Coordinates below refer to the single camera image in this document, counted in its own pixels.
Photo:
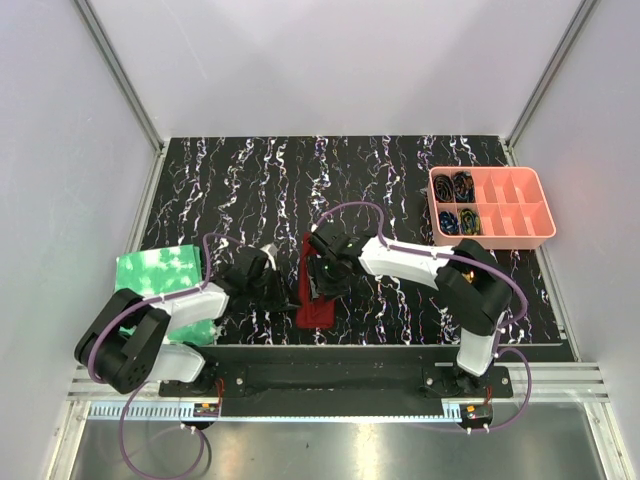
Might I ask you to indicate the red cloth napkin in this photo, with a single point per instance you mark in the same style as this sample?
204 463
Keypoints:
313 313

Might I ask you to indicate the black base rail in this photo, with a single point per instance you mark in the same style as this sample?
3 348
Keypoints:
331 382

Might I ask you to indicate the pink compartment tray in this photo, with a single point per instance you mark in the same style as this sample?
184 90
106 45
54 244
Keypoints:
502 208

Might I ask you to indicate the gold spoon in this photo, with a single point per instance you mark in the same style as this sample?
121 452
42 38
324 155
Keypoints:
470 276

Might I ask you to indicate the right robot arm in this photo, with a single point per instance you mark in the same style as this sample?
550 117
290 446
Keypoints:
478 307

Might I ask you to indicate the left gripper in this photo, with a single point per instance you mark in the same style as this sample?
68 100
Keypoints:
280 299

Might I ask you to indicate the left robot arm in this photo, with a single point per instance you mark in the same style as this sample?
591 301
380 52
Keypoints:
124 346

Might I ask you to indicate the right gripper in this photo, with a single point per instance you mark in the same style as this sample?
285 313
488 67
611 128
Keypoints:
320 285

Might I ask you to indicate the green white cloth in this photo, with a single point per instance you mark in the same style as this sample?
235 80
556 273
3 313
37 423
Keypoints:
166 270

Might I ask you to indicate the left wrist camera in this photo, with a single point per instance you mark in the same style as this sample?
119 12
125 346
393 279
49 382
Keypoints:
271 251

